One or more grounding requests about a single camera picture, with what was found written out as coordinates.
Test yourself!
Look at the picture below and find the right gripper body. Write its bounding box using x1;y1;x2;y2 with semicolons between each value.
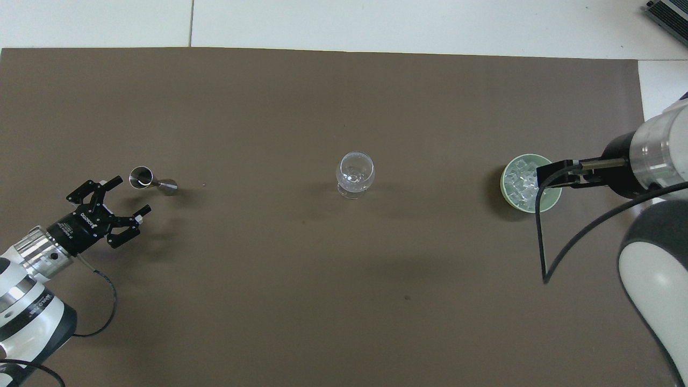
579;132;650;200

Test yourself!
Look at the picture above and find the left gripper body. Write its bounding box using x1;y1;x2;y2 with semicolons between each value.
47;203;116;257

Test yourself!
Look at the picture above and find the clear ice cube pile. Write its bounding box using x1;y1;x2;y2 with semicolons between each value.
505;159;541;209

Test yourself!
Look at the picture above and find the clear stemless wine glass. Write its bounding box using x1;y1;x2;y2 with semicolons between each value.
335;151;376;200

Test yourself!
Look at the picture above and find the steel double jigger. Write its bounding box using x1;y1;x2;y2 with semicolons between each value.
128;165;178;197

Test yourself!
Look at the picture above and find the green bowl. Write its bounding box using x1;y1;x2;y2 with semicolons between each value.
500;153;563;214

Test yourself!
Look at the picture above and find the grey ribbed metal box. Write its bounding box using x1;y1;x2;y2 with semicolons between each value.
644;0;688;39

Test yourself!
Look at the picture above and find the black cable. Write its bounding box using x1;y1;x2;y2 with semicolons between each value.
72;254;118;338
535;161;688;285
0;359;66;387

